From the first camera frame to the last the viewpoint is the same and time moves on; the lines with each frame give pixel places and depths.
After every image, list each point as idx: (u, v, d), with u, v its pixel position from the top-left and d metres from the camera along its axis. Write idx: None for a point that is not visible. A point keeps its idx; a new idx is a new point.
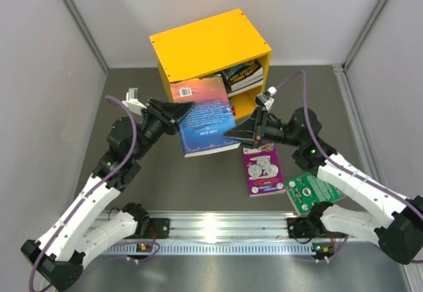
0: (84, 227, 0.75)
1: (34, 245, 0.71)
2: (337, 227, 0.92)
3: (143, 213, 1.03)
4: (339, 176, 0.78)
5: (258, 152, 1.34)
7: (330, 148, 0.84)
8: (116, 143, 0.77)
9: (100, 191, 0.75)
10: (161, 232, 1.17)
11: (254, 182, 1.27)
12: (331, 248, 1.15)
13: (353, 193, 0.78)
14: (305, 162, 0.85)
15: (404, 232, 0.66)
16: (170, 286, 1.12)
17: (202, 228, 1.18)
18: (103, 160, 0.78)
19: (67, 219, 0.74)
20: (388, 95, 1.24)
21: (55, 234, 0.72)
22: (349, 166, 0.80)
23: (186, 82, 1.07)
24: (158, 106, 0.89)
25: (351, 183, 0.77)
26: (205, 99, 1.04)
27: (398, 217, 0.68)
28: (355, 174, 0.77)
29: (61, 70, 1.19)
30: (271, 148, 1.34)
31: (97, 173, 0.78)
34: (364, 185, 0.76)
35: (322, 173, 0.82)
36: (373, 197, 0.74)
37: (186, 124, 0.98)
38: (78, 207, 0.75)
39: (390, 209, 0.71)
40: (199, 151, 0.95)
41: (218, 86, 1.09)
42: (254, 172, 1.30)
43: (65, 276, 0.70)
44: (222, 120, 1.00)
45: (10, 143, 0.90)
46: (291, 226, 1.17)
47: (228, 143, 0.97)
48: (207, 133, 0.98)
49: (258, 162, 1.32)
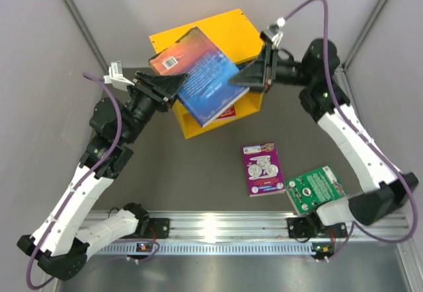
0: (77, 219, 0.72)
1: (30, 241, 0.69)
2: (330, 218, 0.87)
3: (143, 213, 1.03)
4: (342, 130, 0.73)
5: (258, 152, 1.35)
7: (343, 95, 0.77)
8: (99, 127, 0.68)
9: (90, 182, 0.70)
10: (161, 232, 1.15)
11: (254, 182, 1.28)
12: (331, 248, 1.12)
13: (349, 152, 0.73)
14: (312, 104, 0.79)
15: (383, 201, 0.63)
16: (170, 286, 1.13)
17: (202, 228, 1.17)
18: (90, 148, 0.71)
19: (57, 214, 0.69)
20: (388, 96, 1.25)
21: (48, 228, 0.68)
22: (356, 123, 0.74)
23: (168, 52, 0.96)
24: (147, 80, 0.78)
25: (351, 141, 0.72)
26: (195, 58, 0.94)
27: (385, 187, 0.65)
28: (359, 133, 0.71)
29: (61, 71, 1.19)
30: (271, 148, 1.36)
31: (85, 162, 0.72)
34: (365, 147, 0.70)
35: (326, 122, 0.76)
36: (366, 161, 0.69)
37: (186, 94, 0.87)
38: (67, 200, 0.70)
39: (379, 177, 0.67)
40: (215, 114, 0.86)
41: (201, 37, 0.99)
42: (255, 172, 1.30)
43: (68, 266, 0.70)
44: (222, 70, 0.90)
45: (10, 143, 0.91)
46: (291, 226, 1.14)
47: (240, 91, 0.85)
48: (212, 92, 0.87)
49: (258, 162, 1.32)
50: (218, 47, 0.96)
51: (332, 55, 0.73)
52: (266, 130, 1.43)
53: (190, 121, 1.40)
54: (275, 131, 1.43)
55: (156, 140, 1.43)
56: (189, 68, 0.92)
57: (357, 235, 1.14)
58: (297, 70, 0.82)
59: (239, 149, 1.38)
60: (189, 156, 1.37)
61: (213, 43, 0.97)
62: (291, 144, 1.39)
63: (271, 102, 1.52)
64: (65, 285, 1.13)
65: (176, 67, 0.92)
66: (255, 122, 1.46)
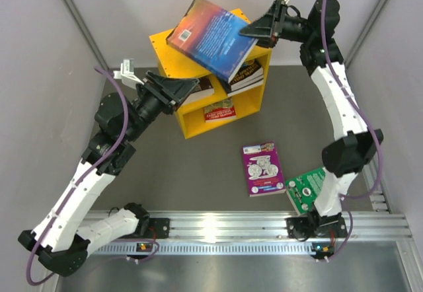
0: (78, 215, 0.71)
1: (30, 236, 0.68)
2: (326, 199, 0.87)
3: (144, 213, 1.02)
4: (329, 83, 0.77)
5: (258, 152, 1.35)
7: (338, 53, 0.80)
8: (104, 121, 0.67)
9: (92, 178, 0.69)
10: (161, 232, 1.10)
11: (254, 182, 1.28)
12: (331, 248, 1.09)
13: (330, 103, 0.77)
14: (307, 56, 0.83)
15: (346, 145, 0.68)
16: (170, 286, 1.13)
17: (202, 228, 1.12)
18: (92, 143, 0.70)
19: (59, 210, 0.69)
20: (388, 96, 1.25)
21: (49, 224, 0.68)
22: (344, 79, 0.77)
23: (179, 28, 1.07)
24: (157, 82, 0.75)
25: (334, 93, 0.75)
26: (205, 25, 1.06)
27: (351, 135, 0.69)
28: (343, 88, 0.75)
29: (60, 71, 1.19)
30: (271, 148, 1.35)
31: (87, 158, 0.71)
34: (344, 100, 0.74)
35: (318, 75, 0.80)
36: (342, 112, 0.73)
37: (207, 57, 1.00)
38: (69, 195, 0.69)
39: (347, 126, 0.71)
40: (236, 67, 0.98)
41: (203, 6, 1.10)
42: (255, 172, 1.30)
43: (68, 262, 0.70)
44: (231, 27, 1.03)
45: (10, 144, 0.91)
46: (291, 226, 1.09)
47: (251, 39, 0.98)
48: (229, 48, 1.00)
49: (258, 162, 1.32)
50: (222, 8, 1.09)
51: (330, 9, 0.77)
52: (266, 130, 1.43)
53: (190, 123, 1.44)
54: (275, 131, 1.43)
55: (156, 140, 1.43)
56: (203, 36, 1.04)
57: (357, 234, 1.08)
58: (303, 27, 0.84)
59: (240, 149, 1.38)
60: (189, 156, 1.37)
61: (216, 8, 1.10)
62: (290, 144, 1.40)
63: (270, 102, 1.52)
64: (65, 285, 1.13)
65: (192, 39, 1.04)
66: (255, 122, 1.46)
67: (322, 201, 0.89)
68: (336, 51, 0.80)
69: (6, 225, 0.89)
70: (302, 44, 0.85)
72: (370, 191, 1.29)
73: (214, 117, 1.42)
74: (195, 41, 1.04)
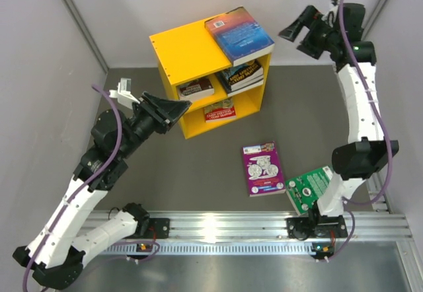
0: (72, 231, 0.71)
1: (24, 252, 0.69)
2: (330, 203, 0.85)
3: (143, 213, 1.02)
4: (355, 84, 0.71)
5: (258, 152, 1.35)
7: (371, 54, 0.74)
8: (100, 136, 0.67)
9: (83, 195, 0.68)
10: (161, 232, 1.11)
11: (254, 182, 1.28)
12: (331, 248, 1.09)
13: (351, 104, 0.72)
14: (338, 54, 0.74)
15: (356, 151, 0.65)
16: (170, 286, 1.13)
17: (202, 228, 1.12)
18: (83, 160, 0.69)
19: (51, 226, 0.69)
20: (388, 96, 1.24)
21: (42, 241, 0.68)
22: (371, 83, 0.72)
23: (218, 18, 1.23)
24: (153, 102, 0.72)
25: (357, 96, 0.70)
26: (236, 24, 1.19)
27: (365, 141, 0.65)
28: (369, 91, 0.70)
29: (60, 71, 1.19)
30: (271, 148, 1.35)
31: (78, 174, 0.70)
34: (366, 105, 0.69)
35: (344, 73, 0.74)
36: (360, 117, 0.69)
37: (226, 42, 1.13)
38: (61, 213, 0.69)
39: (363, 133, 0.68)
40: (244, 57, 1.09)
41: (243, 13, 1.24)
42: (254, 172, 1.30)
43: (62, 277, 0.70)
44: (256, 32, 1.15)
45: (10, 143, 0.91)
46: (290, 226, 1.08)
47: (265, 46, 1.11)
48: (245, 44, 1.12)
49: (258, 162, 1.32)
50: (255, 20, 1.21)
51: (357, 6, 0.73)
52: (266, 130, 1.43)
53: (191, 123, 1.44)
54: (275, 131, 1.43)
55: (156, 140, 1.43)
56: (230, 28, 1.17)
57: (358, 235, 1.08)
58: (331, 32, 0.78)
59: (240, 149, 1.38)
60: (189, 156, 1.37)
61: (252, 18, 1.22)
62: (291, 145, 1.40)
63: (271, 102, 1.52)
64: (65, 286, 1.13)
65: (221, 28, 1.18)
66: (255, 121, 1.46)
67: (324, 205, 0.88)
68: (369, 49, 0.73)
69: (5, 226, 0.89)
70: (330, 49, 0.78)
72: (370, 191, 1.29)
73: (214, 117, 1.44)
74: (223, 31, 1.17)
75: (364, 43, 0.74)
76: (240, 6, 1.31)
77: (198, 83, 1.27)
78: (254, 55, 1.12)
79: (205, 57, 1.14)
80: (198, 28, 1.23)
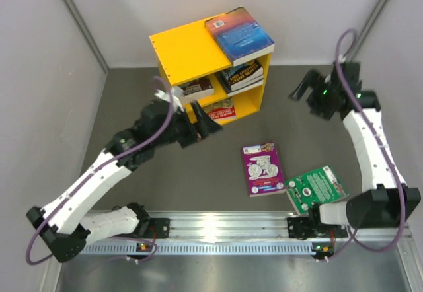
0: (89, 201, 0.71)
1: (39, 213, 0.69)
2: (329, 219, 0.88)
3: (144, 213, 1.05)
4: (362, 129, 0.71)
5: (258, 152, 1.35)
7: (375, 102, 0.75)
8: (148, 116, 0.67)
9: (110, 168, 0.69)
10: (161, 232, 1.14)
11: (254, 182, 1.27)
12: (331, 248, 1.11)
13: (361, 149, 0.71)
14: (340, 103, 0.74)
15: (373, 201, 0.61)
16: (170, 285, 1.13)
17: (202, 228, 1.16)
18: (118, 136, 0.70)
19: (73, 192, 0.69)
20: (389, 96, 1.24)
21: (59, 205, 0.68)
22: (379, 128, 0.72)
23: (218, 18, 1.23)
24: (199, 113, 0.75)
25: (365, 141, 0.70)
26: (236, 24, 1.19)
27: (381, 190, 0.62)
28: (377, 136, 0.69)
29: (61, 71, 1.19)
30: (271, 148, 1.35)
31: (110, 148, 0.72)
34: (377, 149, 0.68)
35: (349, 119, 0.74)
36: (373, 162, 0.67)
37: (227, 42, 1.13)
38: (85, 180, 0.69)
39: (379, 179, 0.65)
40: (244, 57, 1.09)
41: (243, 13, 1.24)
42: (254, 172, 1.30)
43: (65, 249, 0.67)
44: (256, 32, 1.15)
45: (10, 143, 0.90)
46: (290, 226, 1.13)
47: (266, 46, 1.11)
48: (245, 44, 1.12)
49: (258, 162, 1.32)
50: (255, 20, 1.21)
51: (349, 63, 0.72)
52: (266, 130, 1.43)
53: None
54: (275, 131, 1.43)
55: None
56: (230, 28, 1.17)
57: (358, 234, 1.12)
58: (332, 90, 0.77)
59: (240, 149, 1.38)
60: (189, 156, 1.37)
61: (252, 18, 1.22)
62: (291, 144, 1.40)
63: (271, 102, 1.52)
64: (65, 285, 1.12)
65: (221, 28, 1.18)
66: (255, 121, 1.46)
67: (325, 216, 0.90)
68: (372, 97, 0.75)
69: (6, 224, 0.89)
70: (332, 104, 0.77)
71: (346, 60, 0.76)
72: None
73: (214, 117, 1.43)
74: (223, 31, 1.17)
75: (366, 92, 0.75)
76: (240, 6, 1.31)
77: (198, 83, 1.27)
78: (255, 55, 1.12)
79: (205, 56, 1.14)
80: (198, 28, 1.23)
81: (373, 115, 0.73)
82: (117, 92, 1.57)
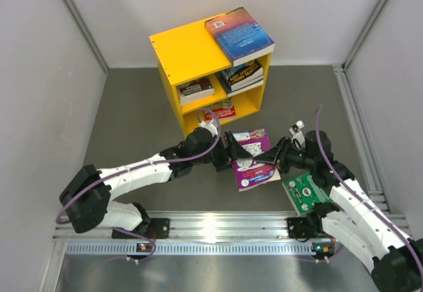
0: (134, 184, 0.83)
1: (95, 170, 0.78)
2: (336, 235, 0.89)
3: (146, 220, 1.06)
4: (349, 200, 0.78)
5: (248, 141, 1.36)
7: (347, 172, 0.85)
8: (193, 141, 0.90)
9: (164, 165, 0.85)
10: (161, 232, 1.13)
11: (244, 174, 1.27)
12: (331, 248, 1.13)
13: (357, 219, 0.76)
14: (320, 183, 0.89)
15: (395, 267, 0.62)
16: (170, 286, 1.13)
17: (202, 228, 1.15)
18: (170, 150, 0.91)
19: (131, 168, 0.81)
20: (388, 96, 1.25)
21: (117, 172, 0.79)
22: (362, 194, 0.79)
23: (218, 18, 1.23)
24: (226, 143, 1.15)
25: (358, 209, 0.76)
26: (236, 24, 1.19)
27: (394, 251, 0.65)
28: (364, 201, 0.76)
29: (60, 71, 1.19)
30: (260, 135, 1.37)
31: (162, 154, 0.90)
34: (370, 215, 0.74)
35: (334, 193, 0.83)
36: (374, 227, 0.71)
37: (227, 42, 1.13)
38: (141, 166, 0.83)
39: (388, 242, 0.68)
40: (244, 57, 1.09)
41: (243, 13, 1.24)
42: (244, 162, 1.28)
43: (94, 215, 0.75)
44: (256, 32, 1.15)
45: (10, 143, 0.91)
46: (291, 226, 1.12)
47: (265, 46, 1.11)
48: (245, 44, 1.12)
49: (248, 149, 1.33)
50: (255, 20, 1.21)
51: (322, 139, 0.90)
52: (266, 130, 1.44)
53: (191, 123, 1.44)
54: (275, 131, 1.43)
55: (156, 140, 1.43)
56: (230, 28, 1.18)
57: None
58: (303, 156, 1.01)
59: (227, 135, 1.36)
60: None
61: (252, 18, 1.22)
62: None
63: (271, 102, 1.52)
64: (65, 285, 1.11)
65: (221, 28, 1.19)
66: (255, 121, 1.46)
67: (330, 229, 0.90)
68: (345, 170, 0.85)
69: (6, 224, 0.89)
70: (313, 174, 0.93)
71: (301, 122, 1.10)
72: (370, 191, 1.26)
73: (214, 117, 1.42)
74: (223, 31, 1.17)
75: (340, 166, 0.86)
76: (242, 6, 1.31)
77: (198, 83, 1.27)
78: (254, 55, 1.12)
79: (205, 56, 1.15)
80: (198, 28, 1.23)
81: (352, 184, 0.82)
82: (117, 93, 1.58)
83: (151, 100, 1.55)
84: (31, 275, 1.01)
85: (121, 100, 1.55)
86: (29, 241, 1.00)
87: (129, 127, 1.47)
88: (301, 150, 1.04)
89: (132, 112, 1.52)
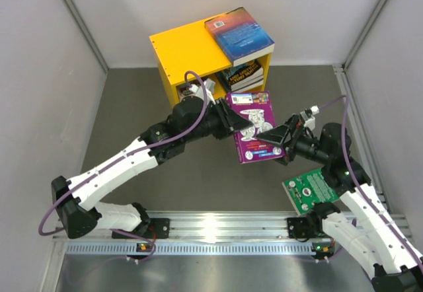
0: (114, 182, 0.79)
1: (63, 183, 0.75)
2: (335, 236, 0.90)
3: (145, 219, 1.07)
4: (363, 209, 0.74)
5: (250, 106, 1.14)
7: (363, 172, 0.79)
8: (180, 113, 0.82)
9: (142, 155, 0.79)
10: (161, 232, 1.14)
11: (248, 145, 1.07)
12: (331, 248, 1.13)
13: (368, 229, 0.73)
14: (332, 182, 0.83)
15: (404, 287, 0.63)
16: (170, 286, 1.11)
17: (202, 228, 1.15)
18: (153, 129, 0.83)
19: (101, 170, 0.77)
20: (388, 95, 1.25)
21: (86, 179, 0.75)
22: (378, 203, 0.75)
23: (218, 18, 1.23)
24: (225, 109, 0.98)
25: (372, 220, 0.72)
26: (236, 24, 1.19)
27: (406, 273, 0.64)
28: (381, 214, 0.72)
29: (60, 71, 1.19)
30: (264, 102, 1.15)
31: (143, 137, 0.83)
34: (384, 228, 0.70)
35: (347, 198, 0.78)
36: (387, 243, 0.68)
37: (226, 42, 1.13)
38: (116, 162, 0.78)
39: (400, 261, 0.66)
40: (244, 57, 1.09)
41: (243, 13, 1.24)
42: (248, 131, 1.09)
43: (79, 224, 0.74)
44: (256, 32, 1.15)
45: (10, 142, 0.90)
46: (291, 226, 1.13)
47: (265, 46, 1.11)
48: (245, 44, 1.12)
49: (250, 116, 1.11)
50: (255, 20, 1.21)
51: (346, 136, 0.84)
52: None
53: None
54: None
55: None
56: (230, 28, 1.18)
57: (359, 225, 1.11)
58: (314, 147, 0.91)
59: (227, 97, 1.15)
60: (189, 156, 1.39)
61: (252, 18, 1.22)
62: None
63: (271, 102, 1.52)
64: (64, 285, 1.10)
65: (221, 28, 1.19)
66: None
67: (330, 230, 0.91)
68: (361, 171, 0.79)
69: (5, 224, 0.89)
70: (326, 170, 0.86)
71: (316, 108, 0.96)
72: None
73: None
74: (223, 31, 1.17)
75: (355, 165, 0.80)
76: (242, 6, 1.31)
77: None
78: (255, 55, 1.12)
79: (205, 57, 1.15)
80: (199, 28, 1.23)
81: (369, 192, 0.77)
82: (117, 92, 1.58)
83: (151, 100, 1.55)
84: (30, 275, 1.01)
85: (121, 100, 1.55)
86: (29, 240, 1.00)
87: (129, 127, 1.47)
88: (313, 141, 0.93)
89: (132, 112, 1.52)
